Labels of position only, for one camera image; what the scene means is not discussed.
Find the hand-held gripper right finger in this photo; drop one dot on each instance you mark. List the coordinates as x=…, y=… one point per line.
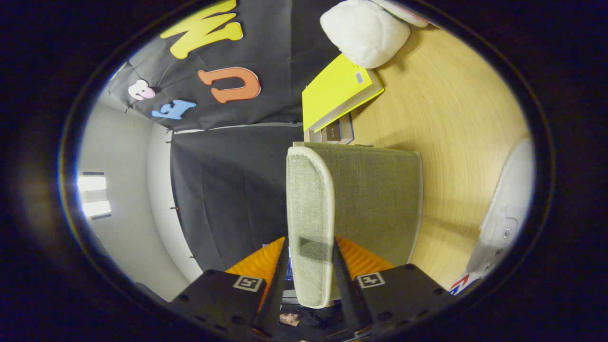
x=349, y=294

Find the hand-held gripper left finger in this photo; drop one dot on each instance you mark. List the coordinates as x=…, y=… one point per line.
x=275, y=294

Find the grey-green fabric storage box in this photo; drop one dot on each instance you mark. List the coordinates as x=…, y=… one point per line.
x=375, y=199

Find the white canvas shoe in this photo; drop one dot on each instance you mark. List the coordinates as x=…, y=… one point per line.
x=508, y=199

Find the person's body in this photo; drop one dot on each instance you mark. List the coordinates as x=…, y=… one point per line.
x=323, y=318

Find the beige book stack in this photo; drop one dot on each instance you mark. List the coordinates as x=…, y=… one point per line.
x=338, y=130

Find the ceiling light panel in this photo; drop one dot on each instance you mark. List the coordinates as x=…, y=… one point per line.
x=96, y=208
x=92, y=183

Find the yellow book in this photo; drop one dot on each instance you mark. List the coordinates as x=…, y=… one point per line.
x=332, y=90

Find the white plush toy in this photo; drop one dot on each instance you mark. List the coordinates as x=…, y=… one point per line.
x=365, y=33

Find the watermelon slice plush toy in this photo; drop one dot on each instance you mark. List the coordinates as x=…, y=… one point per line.
x=408, y=13

